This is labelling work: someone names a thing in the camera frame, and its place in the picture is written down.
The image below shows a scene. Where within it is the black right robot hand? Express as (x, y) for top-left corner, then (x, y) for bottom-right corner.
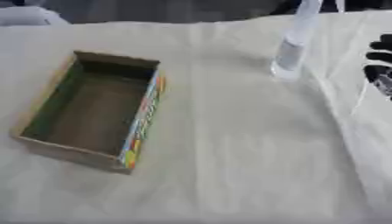
(361, 32), (392, 102)

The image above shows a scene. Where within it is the clear plastic bottle white label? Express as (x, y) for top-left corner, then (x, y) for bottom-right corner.
(268, 0), (326, 83)

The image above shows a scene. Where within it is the tan cardboard box green inside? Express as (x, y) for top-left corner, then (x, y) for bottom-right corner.
(9, 50), (169, 175)

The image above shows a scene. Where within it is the pale rounded object beyond table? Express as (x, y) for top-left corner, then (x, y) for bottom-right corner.
(0, 5), (73, 27)

